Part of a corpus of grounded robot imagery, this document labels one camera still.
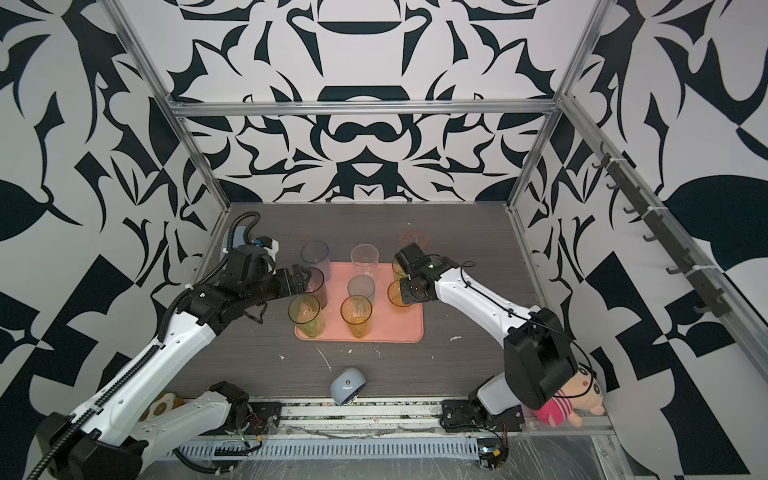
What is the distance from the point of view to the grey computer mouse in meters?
0.73

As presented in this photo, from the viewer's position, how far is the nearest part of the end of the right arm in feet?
1.99

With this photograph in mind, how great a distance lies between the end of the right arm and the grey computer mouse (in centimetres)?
22
